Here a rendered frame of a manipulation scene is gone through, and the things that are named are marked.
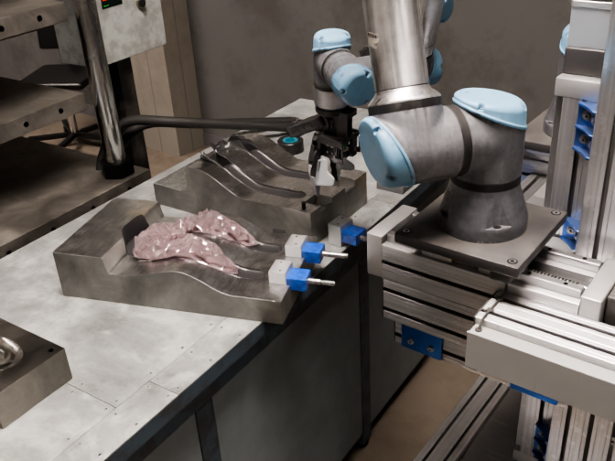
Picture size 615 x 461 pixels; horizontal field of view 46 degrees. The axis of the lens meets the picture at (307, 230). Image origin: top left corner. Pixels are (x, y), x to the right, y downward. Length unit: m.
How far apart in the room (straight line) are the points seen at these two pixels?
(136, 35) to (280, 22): 1.58
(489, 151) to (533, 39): 2.03
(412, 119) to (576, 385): 0.46
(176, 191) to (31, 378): 0.73
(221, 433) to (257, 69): 2.74
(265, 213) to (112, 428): 0.68
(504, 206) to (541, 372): 0.27
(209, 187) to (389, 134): 0.80
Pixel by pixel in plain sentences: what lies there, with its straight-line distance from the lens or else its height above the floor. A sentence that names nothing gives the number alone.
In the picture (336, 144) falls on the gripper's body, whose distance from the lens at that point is 1.52.
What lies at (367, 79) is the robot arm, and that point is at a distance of 1.36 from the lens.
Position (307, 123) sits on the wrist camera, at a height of 1.10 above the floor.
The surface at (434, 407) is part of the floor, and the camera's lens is 2.43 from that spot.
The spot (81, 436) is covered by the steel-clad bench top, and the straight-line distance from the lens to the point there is 1.28.
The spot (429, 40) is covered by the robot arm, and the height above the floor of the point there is 1.30.
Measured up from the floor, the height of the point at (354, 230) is 0.84.
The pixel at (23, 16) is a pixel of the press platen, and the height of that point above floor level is 1.28.
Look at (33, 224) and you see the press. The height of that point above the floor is 0.78.
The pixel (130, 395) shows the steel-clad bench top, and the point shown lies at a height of 0.80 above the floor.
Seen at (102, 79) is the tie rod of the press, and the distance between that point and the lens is 2.11.
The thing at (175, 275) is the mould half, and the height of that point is 0.89.
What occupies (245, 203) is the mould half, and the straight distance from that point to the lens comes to 1.74.
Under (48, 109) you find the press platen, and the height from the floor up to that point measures 1.03.
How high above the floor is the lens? 1.65
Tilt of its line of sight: 29 degrees down
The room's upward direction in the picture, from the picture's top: 4 degrees counter-clockwise
